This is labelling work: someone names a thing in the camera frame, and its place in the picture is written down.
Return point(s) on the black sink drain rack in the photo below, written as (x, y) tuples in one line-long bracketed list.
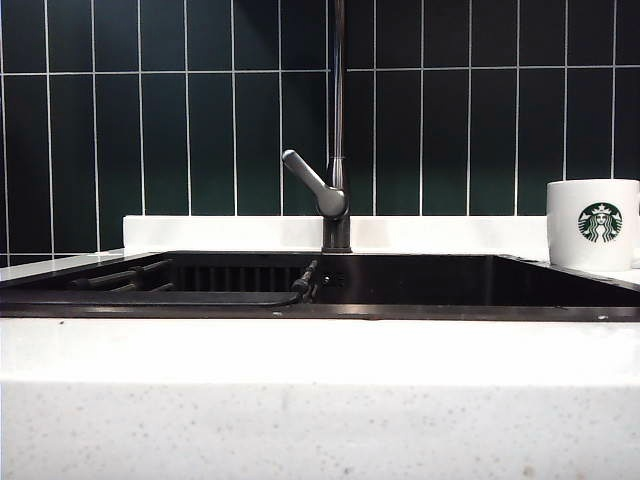
[(150, 297)]

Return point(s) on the black sink basin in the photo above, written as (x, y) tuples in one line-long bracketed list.
[(450, 285)]

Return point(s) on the white Starbucks logo mug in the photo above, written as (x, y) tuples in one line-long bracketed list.
[(570, 240)]

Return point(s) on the white backsplash ledge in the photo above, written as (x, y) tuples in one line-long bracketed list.
[(225, 232)]

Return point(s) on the chrome sink faucet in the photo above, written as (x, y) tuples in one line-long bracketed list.
[(339, 100)]

